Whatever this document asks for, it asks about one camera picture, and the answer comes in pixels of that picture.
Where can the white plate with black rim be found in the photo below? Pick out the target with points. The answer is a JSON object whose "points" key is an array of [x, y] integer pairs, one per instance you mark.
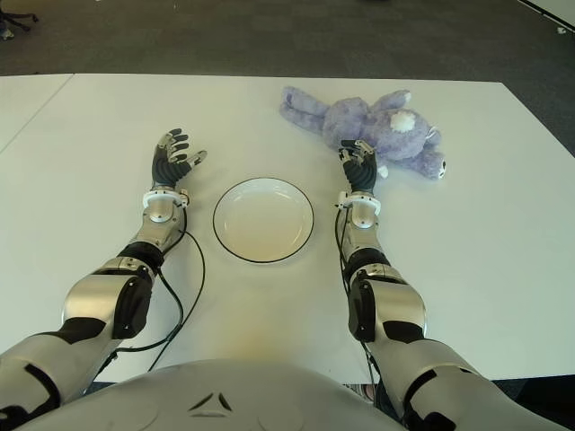
{"points": [[262, 220]]}

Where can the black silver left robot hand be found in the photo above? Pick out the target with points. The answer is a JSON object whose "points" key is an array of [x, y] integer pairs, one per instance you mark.
{"points": [[170, 166]]}

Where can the silver robot torso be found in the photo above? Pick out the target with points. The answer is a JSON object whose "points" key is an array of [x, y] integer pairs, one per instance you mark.
{"points": [[215, 395]]}

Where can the person in jeans and sneakers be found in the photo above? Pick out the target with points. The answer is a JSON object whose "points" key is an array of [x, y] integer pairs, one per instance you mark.
{"points": [[5, 35]]}

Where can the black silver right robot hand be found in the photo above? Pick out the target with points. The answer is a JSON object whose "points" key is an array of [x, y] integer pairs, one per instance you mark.
{"points": [[361, 173]]}

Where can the purple plush bunny doll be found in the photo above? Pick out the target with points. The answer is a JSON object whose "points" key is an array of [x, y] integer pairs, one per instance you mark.
{"points": [[359, 121]]}

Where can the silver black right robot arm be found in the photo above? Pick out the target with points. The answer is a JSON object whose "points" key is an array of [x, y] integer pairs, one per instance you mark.
{"points": [[395, 301]]}

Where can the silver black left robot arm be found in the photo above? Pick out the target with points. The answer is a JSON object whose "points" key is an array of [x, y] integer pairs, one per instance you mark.
{"points": [[94, 296]]}

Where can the black office chair base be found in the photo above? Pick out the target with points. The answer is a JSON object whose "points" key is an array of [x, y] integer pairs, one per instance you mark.
{"points": [[20, 20]]}

